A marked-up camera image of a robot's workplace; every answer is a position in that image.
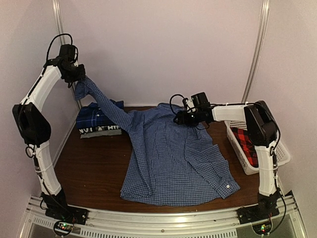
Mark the black grey printed folded shirt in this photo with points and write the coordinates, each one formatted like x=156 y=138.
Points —
x=111 y=130

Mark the dark blue plaid folded shirt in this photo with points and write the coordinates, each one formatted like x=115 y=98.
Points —
x=92 y=116

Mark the blue small-check long sleeve shirt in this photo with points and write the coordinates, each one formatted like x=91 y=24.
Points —
x=170 y=164

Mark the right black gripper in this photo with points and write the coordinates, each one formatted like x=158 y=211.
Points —
x=183 y=119

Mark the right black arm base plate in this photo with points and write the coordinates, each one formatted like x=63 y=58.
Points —
x=253 y=214

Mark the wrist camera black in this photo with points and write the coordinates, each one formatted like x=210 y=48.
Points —
x=67 y=50
x=200 y=100

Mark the red black plaid shirt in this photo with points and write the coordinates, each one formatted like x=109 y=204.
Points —
x=247 y=146

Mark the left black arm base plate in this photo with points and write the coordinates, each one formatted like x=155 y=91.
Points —
x=71 y=214

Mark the left circuit board with leds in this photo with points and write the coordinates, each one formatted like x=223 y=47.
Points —
x=62 y=228

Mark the circuit board with leds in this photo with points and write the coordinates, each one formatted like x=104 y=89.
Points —
x=262 y=228
x=62 y=228

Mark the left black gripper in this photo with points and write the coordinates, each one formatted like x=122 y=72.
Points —
x=81 y=75

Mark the left aluminium frame post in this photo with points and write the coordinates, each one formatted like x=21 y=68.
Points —
x=60 y=30

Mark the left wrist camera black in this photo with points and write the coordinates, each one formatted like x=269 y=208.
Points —
x=67 y=50

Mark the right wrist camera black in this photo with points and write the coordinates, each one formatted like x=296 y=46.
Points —
x=200 y=100

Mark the right aluminium frame post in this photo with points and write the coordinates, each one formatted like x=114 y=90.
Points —
x=264 y=16

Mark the right circuit board with leds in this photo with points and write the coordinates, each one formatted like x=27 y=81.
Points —
x=262 y=228

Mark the aluminium frame post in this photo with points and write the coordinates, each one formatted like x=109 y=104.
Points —
x=60 y=30
x=264 y=16

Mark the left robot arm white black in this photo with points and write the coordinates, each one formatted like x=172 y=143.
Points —
x=36 y=130

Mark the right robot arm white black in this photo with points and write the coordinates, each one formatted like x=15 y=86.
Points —
x=263 y=133

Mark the front aluminium rail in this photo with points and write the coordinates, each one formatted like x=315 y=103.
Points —
x=223 y=223

